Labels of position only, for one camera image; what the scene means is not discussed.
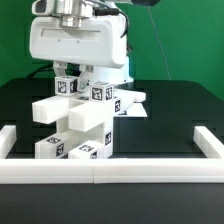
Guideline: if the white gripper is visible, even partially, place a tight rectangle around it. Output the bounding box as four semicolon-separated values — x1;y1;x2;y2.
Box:
30;16;126;93

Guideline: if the white tagged cube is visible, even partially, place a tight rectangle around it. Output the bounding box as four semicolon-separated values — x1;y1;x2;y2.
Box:
90;82;114;102

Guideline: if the white chair backrest part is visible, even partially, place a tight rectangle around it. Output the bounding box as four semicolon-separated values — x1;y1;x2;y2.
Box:
31;87;148;133

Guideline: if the white chair seat part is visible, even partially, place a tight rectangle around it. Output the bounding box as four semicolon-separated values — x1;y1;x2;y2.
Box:
56;117;113;159

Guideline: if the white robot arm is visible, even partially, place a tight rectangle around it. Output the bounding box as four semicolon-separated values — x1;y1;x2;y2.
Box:
29;0;160;69

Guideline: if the white sheet with tags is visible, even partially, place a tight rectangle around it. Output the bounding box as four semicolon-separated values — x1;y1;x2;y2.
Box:
118;103;147;117

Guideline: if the white U-shaped border fence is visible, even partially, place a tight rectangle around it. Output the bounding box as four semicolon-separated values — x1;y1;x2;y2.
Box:
0;126;224;184

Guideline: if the black cable on stand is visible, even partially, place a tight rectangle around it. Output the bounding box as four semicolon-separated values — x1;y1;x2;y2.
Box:
25;63;56;80

